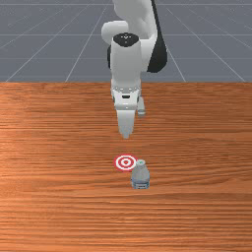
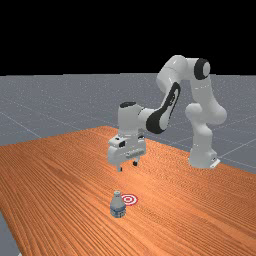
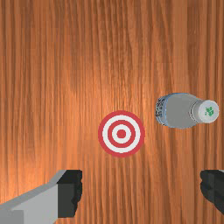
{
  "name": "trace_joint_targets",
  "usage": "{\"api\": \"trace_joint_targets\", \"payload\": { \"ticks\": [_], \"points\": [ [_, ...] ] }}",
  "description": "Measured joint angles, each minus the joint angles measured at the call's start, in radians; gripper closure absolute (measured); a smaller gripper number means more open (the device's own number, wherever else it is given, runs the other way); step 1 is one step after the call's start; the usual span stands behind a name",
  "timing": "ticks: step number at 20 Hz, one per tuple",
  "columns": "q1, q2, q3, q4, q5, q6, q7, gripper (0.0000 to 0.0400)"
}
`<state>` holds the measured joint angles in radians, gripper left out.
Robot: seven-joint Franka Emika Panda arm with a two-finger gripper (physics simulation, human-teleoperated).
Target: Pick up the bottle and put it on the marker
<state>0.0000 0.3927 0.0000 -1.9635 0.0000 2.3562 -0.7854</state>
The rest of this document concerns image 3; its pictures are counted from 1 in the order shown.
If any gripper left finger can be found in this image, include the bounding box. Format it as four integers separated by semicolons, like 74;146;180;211
0;169;83;224

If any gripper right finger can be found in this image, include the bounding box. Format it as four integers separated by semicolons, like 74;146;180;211
199;169;224;217

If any clear plastic bottle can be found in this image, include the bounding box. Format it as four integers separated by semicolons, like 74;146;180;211
154;92;221;130

